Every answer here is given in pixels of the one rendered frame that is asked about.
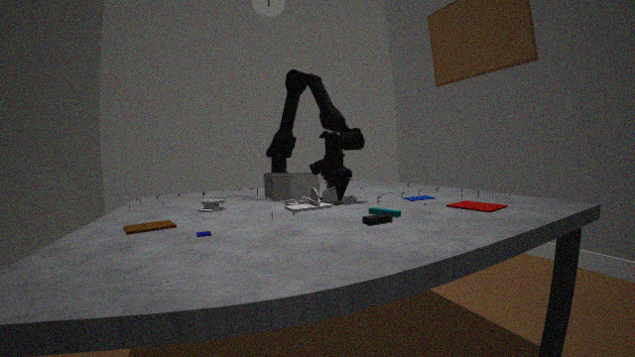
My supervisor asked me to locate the brown flat bar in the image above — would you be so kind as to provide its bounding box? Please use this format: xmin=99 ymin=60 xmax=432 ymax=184
xmin=123 ymin=219 xmax=177 ymax=235

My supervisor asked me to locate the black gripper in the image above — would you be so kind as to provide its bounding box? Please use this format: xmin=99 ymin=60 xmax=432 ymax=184
xmin=320 ymin=151 xmax=352 ymax=200

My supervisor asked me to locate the red flat plate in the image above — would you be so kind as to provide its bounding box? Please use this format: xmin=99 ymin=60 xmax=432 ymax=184
xmin=446 ymin=201 xmax=507 ymax=212

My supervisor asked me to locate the teal flat bar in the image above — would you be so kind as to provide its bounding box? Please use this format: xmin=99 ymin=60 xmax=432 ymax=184
xmin=368 ymin=207 xmax=401 ymax=218

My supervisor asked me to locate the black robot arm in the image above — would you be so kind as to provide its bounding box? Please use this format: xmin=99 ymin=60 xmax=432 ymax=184
xmin=266 ymin=69 xmax=364 ymax=175

